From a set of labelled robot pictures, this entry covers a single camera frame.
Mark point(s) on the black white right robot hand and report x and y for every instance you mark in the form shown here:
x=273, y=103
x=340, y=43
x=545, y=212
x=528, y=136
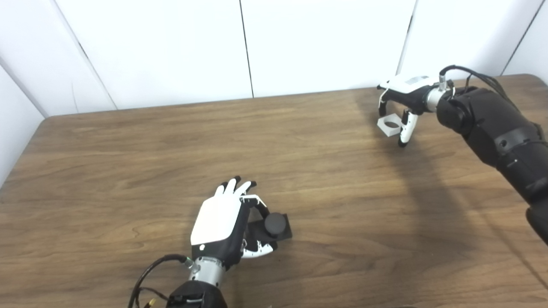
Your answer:
x=411, y=92

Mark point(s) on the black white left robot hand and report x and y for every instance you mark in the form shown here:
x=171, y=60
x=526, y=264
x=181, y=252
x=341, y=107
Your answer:
x=216, y=222

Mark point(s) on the white square piece with hole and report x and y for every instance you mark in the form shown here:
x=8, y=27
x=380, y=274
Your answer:
x=387, y=131

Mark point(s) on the black peg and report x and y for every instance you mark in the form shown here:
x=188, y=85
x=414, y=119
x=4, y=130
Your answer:
x=275, y=224

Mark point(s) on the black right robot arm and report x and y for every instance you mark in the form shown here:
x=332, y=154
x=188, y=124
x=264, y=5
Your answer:
x=501, y=137

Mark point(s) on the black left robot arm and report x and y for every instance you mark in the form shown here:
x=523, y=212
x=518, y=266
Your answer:
x=199, y=295

